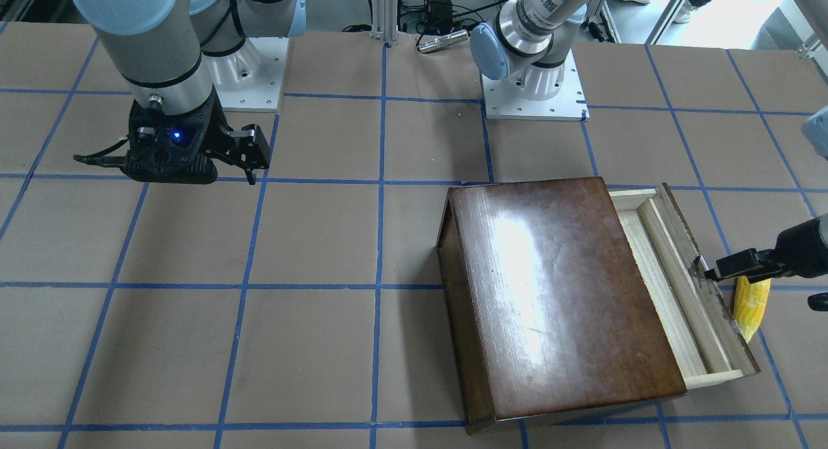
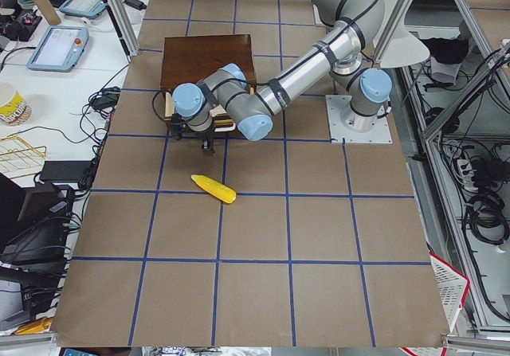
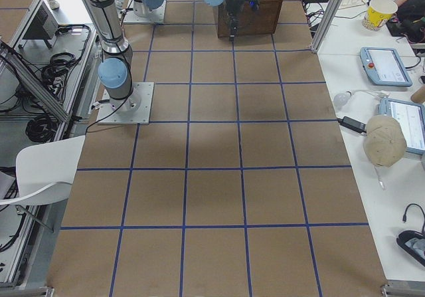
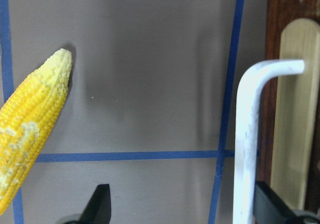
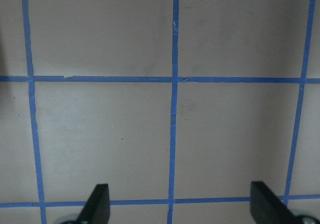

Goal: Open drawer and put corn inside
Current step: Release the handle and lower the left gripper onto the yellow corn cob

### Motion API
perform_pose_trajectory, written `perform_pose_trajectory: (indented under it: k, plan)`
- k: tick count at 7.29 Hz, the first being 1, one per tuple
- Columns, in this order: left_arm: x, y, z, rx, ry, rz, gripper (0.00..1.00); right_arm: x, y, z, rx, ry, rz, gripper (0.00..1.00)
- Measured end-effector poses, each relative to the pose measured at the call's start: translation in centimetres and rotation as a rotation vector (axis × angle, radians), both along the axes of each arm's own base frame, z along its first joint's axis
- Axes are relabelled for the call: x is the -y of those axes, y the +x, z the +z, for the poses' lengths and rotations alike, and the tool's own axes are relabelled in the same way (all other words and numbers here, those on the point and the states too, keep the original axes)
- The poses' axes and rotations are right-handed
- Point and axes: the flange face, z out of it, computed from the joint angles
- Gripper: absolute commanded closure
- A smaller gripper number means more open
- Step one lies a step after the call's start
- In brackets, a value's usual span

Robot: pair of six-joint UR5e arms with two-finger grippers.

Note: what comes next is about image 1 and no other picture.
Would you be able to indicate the black power adapter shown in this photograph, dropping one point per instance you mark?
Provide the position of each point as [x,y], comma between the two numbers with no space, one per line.
[438,11]

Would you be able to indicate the wooden drawer with white handle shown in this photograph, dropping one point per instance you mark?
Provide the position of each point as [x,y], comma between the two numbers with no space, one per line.
[704,337]

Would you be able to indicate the dark wooden drawer box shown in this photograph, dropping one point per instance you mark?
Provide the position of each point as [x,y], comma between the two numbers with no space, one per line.
[550,316]

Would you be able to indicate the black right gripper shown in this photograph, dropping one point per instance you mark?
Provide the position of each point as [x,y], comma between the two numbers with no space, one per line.
[218,126]

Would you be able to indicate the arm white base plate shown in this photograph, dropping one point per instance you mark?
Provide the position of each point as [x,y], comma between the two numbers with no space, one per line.
[554,94]
[252,78]

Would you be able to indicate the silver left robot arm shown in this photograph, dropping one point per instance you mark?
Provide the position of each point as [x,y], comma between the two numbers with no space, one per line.
[522,33]

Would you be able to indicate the yellow corn cob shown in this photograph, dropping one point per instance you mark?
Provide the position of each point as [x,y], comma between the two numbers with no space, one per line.
[750,303]

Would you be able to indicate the aluminium frame post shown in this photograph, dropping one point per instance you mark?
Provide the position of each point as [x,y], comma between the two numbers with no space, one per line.
[384,24]

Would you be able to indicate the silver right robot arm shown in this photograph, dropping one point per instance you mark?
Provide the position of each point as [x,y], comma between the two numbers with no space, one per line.
[176,56]

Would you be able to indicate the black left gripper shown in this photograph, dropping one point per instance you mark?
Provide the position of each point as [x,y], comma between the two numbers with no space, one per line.
[797,241]

